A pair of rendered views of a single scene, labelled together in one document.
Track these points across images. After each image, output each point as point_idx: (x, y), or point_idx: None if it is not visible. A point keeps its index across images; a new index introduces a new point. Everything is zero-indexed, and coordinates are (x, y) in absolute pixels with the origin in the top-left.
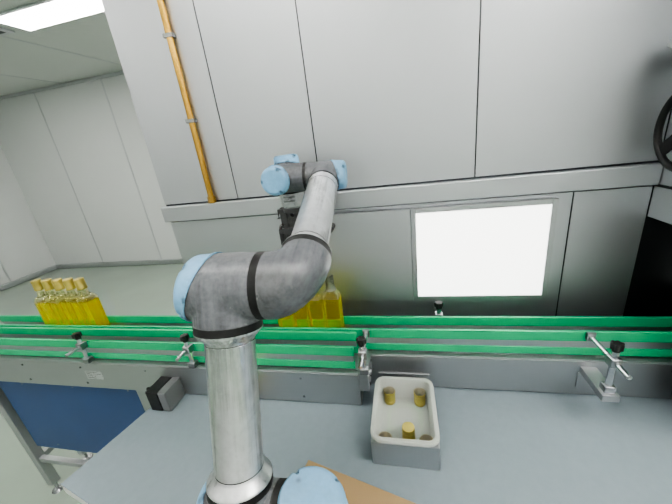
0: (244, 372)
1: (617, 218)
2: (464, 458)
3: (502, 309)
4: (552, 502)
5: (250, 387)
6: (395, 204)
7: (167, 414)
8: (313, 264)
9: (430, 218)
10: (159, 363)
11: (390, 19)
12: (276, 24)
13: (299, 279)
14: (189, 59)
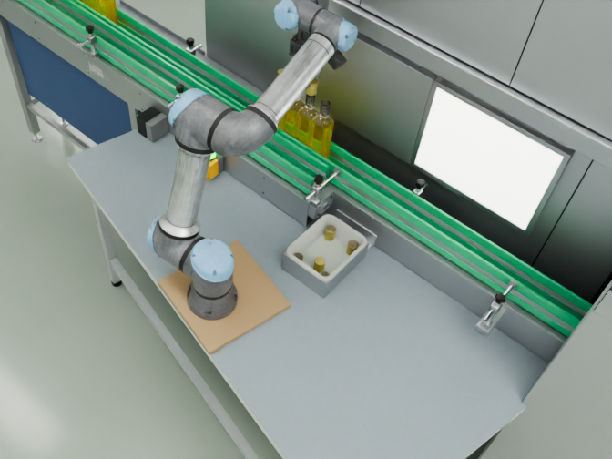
0: (196, 172)
1: None
2: (347, 302)
3: (491, 221)
4: (375, 352)
5: (198, 181)
6: (423, 66)
7: (148, 143)
8: (253, 137)
9: (449, 100)
10: (153, 94)
11: None
12: None
13: (239, 143)
14: None
